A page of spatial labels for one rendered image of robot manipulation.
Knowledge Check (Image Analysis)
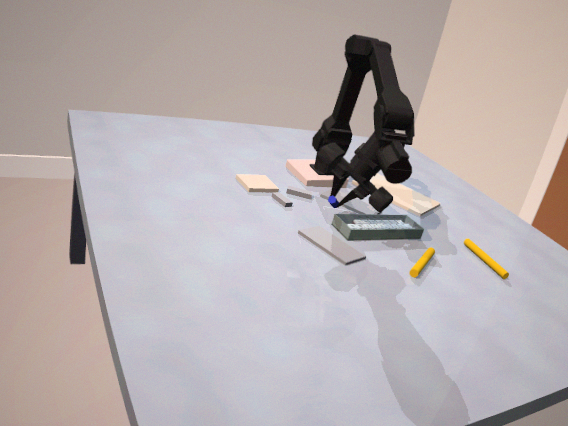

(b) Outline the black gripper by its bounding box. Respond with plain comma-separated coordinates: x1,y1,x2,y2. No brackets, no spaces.
317,143,393,212

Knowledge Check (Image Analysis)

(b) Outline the blue stylus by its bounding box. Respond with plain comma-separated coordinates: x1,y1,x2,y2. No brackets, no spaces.
328,196,339,208

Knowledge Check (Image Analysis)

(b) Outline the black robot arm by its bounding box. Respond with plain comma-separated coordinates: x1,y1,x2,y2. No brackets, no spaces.
312,34,415,185

